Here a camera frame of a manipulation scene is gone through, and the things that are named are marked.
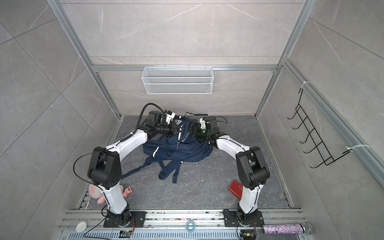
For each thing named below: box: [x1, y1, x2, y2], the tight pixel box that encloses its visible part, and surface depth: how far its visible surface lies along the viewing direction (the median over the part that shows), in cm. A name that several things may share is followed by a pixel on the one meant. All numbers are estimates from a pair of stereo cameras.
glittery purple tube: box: [262, 222, 315, 235], surface depth 70 cm
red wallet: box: [228, 179, 243, 200], surface depth 84 cm
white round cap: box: [75, 221, 87, 233], surface depth 72 cm
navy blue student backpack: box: [121, 117, 214, 184], surface depth 90 cm
